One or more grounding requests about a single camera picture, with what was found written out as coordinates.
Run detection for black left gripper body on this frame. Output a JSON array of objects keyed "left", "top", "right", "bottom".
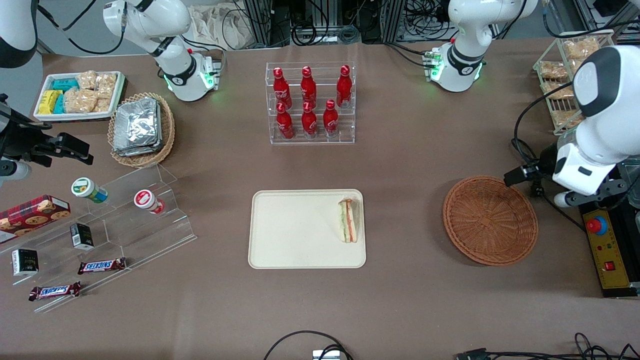
[{"left": 539, "top": 142, "right": 560, "bottom": 177}]

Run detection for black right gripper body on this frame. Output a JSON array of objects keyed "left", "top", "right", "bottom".
[{"left": 0, "top": 94, "right": 56, "bottom": 169}]

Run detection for triangle sandwich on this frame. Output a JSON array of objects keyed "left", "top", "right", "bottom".
[{"left": 338, "top": 197, "right": 360, "bottom": 244}]

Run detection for white rectangular snack tray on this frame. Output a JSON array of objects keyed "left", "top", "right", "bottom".
[{"left": 33, "top": 71, "right": 126, "bottom": 122}]

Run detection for round brown wicker basket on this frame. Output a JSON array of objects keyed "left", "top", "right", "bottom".
[{"left": 442, "top": 175, "right": 540, "bottom": 267}]

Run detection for oval light wicker basket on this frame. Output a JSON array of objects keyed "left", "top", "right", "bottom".
[{"left": 107, "top": 92, "right": 176, "bottom": 168}]

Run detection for cream plastic tray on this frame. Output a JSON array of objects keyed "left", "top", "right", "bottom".
[{"left": 248, "top": 189, "right": 367, "bottom": 270}]

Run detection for green lid yogurt cup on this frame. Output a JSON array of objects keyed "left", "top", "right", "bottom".
[{"left": 70, "top": 177, "right": 109, "bottom": 204}]

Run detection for yellow snack packet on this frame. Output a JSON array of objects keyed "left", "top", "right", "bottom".
[{"left": 38, "top": 90, "right": 64, "bottom": 115}]

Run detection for silver foil pack stack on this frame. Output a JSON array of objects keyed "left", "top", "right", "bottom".
[{"left": 112, "top": 97, "right": 164, "bottom": 157}]

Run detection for red cookie box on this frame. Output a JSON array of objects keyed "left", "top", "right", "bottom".
[{"left": 0, "top": 194, "right": 71, "bottom": 239}]

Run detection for small black box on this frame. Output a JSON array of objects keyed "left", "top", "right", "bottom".
[
  {"left": 69, "top": 223, "right": 95, "bottom": 251},
  {"left": 11, "top": 248, "right": 40, "bottom": 277}
]

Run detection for red lid yogurt cup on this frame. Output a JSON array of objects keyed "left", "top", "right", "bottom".
[{"left": 133, "top": 189, "right": 166, "bottom": 215}]

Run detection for clear acrylic step stand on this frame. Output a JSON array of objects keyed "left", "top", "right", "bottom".
[{"left": 0, "top": 163, "right": 198, "bottom": 314}]

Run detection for yellow emergency stop box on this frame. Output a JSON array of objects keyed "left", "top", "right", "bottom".
[{"left": 582, "top": 207, "right": 634, "bottom": 291}]

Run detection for snickers bar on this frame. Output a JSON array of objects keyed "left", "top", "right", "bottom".
[
  {"left": 77, "top": 257, "right": 127, "bottom": 275},
  {"left": 28, "top": 281, "right": 82, "bottom": 302}
]

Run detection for beige cloth bag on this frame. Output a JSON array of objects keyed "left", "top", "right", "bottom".
[{"left": 189, "top": 3, "right": 257, "bottom": 51}]

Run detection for red cola bottle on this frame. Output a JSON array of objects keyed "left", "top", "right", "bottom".
[
  {"left": 301, "top": 101, "right": 319, "bottom": 137},
  {"left": 322, "top": 99, "right": 340, "bottom": 137},
  {"left": 276, "top": 102, "right": 295, "bottom": 140},
  {"left": 272, "top": 67, "right": 293, "bottom": 109},
  {"left": 336, "top": 65, "right": 353, "bottom": 109},
  {"left": 300, "top": 66, "right": 318, "bottom": 107}
]

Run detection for clear acrylic bottle rack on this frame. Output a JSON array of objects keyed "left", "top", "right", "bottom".
[{"left": 265, "top": 61, "right": 356, "bottom": 146}]

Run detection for black power cable with plug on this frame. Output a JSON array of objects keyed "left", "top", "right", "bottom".
[{"left": 510, "top": 137, "right": 586, "bottom": 234}]

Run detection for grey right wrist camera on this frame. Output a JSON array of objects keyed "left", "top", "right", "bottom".
[{"left": 0, "top": 160, "right": 32, "bottom": 182}]

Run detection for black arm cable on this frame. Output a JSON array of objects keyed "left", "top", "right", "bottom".
[
  {"left": 36, "top": 0, "right": 127, "bottom": 56},
  {"left": 512, "top": 92, "right": 576, "bottom": 166}
]

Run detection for dark camera mount bracket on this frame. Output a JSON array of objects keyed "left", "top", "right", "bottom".
[{"left": 579, "top": 179, "right": 628, "bottom": 206}]

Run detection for white wire rack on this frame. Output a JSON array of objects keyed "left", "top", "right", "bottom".
[{"left": 532, "top": 29, "right": 619, "bottom": 136}]

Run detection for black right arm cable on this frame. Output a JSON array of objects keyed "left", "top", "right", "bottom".
[{"left": 36, "top": 0, "right": 127, "bottom": 56}]

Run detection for black tangled cables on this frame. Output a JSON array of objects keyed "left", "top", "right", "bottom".
[{"left": 486, "top": 332, "right": 640, "bottom": 360}]

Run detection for black coiled cable bundle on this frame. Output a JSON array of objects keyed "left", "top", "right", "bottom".
[{"left": 291, "top": 20, "right": 362, "bottom": 47}]

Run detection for black looped cable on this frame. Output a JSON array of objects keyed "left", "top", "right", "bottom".
[{"left": 263, "top": 330, "right": 354, "bottom": 360}]

